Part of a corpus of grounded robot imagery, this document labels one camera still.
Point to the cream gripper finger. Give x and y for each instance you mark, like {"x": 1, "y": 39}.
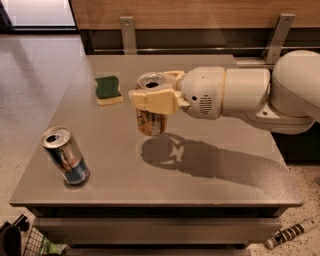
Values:
{"x": 173, "y": 77}
{"x": 163, "y": 99}

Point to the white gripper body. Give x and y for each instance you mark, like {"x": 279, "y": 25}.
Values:
{"x": 202, "y": 91}

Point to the orange soda can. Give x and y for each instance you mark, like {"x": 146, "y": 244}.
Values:
{"x": 150, "y": 124}

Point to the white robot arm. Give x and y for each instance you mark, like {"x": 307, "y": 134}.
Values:
{"x": 285, "y": 99}

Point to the redbull can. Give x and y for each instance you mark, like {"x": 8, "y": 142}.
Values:
{"x": 62, "y": 148}

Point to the green yellow sponge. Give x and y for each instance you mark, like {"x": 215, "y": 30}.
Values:
{"x": 108, "y": 90}

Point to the grey drawer cabinet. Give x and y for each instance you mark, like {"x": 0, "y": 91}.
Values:
{"x": 156, "y": 232}

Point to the black white striped tool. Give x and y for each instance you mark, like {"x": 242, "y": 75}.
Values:
{"x": 289, "y": 234}

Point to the black object bottom left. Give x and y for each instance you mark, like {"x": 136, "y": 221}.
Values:
{"x": 10, "y": 236}

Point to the left metal bracket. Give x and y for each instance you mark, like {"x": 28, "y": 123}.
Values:
{"x": 128, "y": 34}

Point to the metal bracket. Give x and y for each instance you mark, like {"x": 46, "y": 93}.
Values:
{"x": 272, "y": 52}
{"x": 128, "y": 34}

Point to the right metal bracket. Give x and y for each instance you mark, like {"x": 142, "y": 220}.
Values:
{"x": 272, "y": 52}

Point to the wire basket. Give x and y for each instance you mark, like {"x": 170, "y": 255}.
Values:
{"x": 38, "y": 245}

